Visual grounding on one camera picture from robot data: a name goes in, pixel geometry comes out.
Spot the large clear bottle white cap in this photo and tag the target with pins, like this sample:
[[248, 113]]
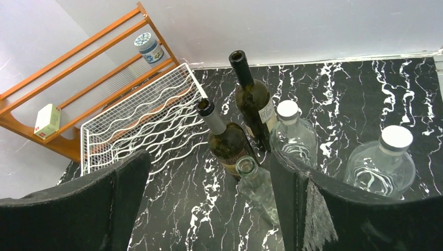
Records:
[[383, 167]]

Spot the dark green tall wine bottle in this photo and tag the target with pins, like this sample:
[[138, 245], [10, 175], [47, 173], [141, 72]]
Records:
[[254, 101]]

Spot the white green small box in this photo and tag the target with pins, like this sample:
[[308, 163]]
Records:
[[48, 121]]

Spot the white wire wine rack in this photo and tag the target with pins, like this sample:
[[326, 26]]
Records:
[[159, 117]]

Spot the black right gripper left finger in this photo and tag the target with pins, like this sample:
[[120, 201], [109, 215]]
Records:
[[92, 212]]

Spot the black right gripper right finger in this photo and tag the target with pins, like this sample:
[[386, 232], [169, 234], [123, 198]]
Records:
[[318, 212]]

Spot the blue white round jar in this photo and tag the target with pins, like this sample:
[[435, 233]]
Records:
[[149, 48]]

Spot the green wine bottle grey foil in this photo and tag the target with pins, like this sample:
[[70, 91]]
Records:
[[227, 140]]

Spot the round clear bottle white cap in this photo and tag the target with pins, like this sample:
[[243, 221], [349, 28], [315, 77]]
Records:
[[292, 137]]

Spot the small clear glass bottle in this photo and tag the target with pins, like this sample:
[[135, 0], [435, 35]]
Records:
[[255, 182]]

